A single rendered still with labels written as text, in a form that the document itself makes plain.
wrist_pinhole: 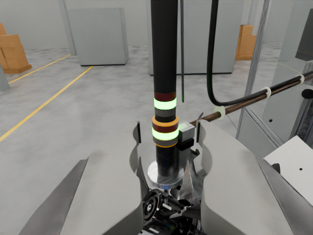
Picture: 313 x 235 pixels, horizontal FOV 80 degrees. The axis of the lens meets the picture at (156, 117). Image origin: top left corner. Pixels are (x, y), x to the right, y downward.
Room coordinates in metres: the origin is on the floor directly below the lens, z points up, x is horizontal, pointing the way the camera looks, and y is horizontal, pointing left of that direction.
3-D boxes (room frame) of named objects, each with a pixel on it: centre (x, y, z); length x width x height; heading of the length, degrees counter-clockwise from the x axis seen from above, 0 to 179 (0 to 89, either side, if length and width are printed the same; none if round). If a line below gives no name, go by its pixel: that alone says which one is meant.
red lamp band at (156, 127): (0.27, -0.01, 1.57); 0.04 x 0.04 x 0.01
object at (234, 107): (0.43, -0.27, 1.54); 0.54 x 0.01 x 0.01; 122
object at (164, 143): (0.27, -0.01, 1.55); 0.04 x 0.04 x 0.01
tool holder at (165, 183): (0.27, -0.02, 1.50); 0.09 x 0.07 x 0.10; 122
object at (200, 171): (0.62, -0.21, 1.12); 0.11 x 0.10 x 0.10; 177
